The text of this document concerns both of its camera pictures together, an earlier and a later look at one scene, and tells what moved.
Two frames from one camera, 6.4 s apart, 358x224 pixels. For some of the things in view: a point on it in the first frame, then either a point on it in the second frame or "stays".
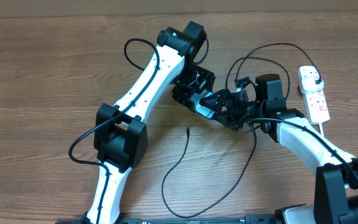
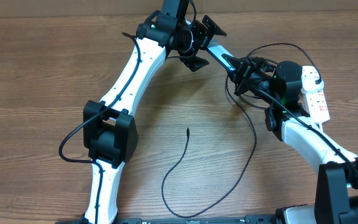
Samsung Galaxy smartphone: (204, 111) to (217, 50)
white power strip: (315, 102) stays
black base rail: (253, 219) stays
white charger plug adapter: (308, 85) stays
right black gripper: (230, 98) to (242, 66)
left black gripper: (183, 95) to (189, 57)
